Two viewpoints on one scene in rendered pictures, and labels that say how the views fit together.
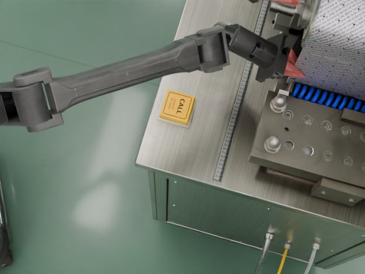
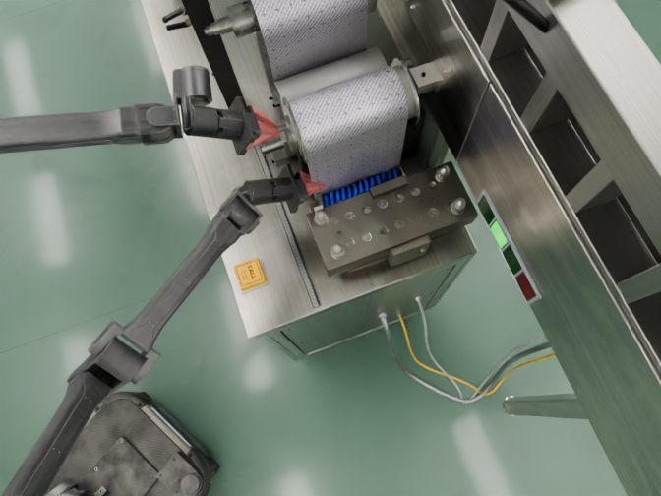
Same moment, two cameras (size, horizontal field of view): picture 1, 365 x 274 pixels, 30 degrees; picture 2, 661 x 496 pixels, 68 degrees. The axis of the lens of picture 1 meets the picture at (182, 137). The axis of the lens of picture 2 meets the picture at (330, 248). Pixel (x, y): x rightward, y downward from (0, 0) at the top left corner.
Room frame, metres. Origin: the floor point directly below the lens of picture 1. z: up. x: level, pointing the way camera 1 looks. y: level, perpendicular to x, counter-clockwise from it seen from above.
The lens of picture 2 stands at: (0.09, -0.05, 2.18)
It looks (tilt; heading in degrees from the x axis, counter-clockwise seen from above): 72 degrees down; 338
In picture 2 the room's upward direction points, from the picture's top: 10 degrees counter-clockwise
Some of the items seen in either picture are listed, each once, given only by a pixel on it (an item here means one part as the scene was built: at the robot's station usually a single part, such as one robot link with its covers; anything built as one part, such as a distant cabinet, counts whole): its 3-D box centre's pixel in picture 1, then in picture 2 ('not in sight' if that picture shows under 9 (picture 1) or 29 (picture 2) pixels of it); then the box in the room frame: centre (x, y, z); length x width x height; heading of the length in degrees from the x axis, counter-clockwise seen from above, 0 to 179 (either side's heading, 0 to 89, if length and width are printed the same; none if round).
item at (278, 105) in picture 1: (279, 101); (320, 217); (0.51, -0.21, 1.05); 0.04 x 0.04 x 0.04
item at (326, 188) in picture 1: (337, 193); (408, 252); (0.33, -0.36, 0.96); 0.10 x 0.03 x 0.11; 79
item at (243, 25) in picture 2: not in sight; (244, 19); (0.89, -0.26, 1.33); 0.06 x 0.06 x 0.06; 79
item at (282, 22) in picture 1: (283, 32); (286, 165); (0.68, -0.21, 1.05); 0.06 x 0.05 x 0.31; 79
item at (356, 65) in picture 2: not in sight; (332, 90); (0.73, -0.38, 1.17); 0.26 x 0.12 x 0.12; 79
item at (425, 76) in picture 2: not in sight; (425, 75); (0.58, -0.53, 1.28); 0.06 x 0.05 x 0.02; 79
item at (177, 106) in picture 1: (177, 106); (250, 274); (0.52, 0.02, 0.91); 0.07 x 0.07 x 0.02; 79
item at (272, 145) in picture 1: (273, 142); (337, 249); (0.41, -0.20, 1.05); 0.04 x 0.04 x 0.04
